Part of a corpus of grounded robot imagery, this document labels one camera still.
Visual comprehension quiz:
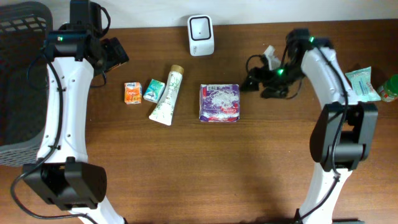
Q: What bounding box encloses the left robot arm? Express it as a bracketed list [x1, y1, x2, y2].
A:
[20, 1, 129, 223]

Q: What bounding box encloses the red purple tissue pack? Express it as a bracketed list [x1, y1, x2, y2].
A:
[199, 84, 240, 123]

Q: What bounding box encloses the white barcode scanner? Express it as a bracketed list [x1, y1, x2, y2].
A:
[187, 15, 215, 57]

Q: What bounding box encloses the orange tissue pack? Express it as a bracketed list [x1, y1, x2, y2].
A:
[124, 82, 142, 105]

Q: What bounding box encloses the white tube with cork cap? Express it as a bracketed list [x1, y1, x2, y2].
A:
[149, 65, 184, 126]

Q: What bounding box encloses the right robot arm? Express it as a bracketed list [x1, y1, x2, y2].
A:
[240, 28, 378, 223]

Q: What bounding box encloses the green wet wipes pack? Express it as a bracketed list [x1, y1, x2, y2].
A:
[345, 67, 381, 102]

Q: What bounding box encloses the grey plastic mesh basket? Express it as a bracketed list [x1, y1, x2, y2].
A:
[1, 1, 53, 167]

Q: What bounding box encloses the teal tissue pack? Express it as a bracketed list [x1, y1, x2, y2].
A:
[143, 79, 165, 103]

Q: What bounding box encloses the green lid jar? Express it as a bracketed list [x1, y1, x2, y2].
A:
[377, 74, 398, 102]

